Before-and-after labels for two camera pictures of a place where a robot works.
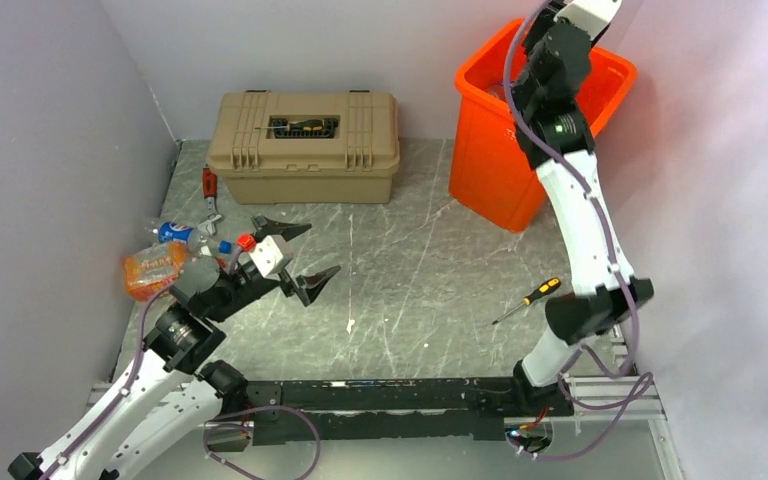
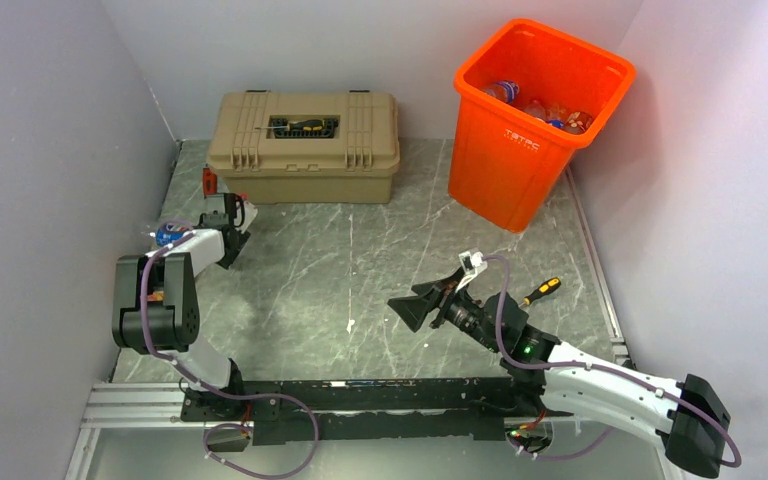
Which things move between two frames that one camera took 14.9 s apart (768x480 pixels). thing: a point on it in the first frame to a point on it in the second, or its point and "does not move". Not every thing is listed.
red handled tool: [209, 187] does not move
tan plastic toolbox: [299, 148] does not move
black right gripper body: [543, 25] to [464, 312]
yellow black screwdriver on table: [542, 290] does not move
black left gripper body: [246, 288] to [242, 236]
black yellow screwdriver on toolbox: [301, 125] does not move
